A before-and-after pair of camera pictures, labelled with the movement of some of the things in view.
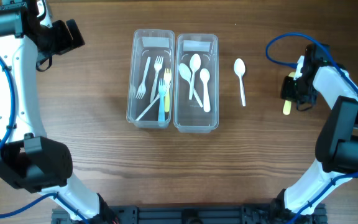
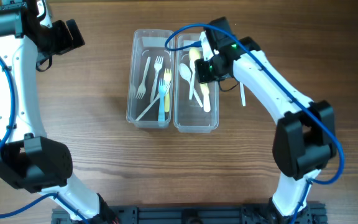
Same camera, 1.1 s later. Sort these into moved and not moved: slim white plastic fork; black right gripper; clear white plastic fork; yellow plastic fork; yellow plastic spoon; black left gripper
Moved: yellow plastic spoon; black right gripper
Not moved: slim white plastic fork; black left gripper; clear white plastic fork; yellow plastic fork
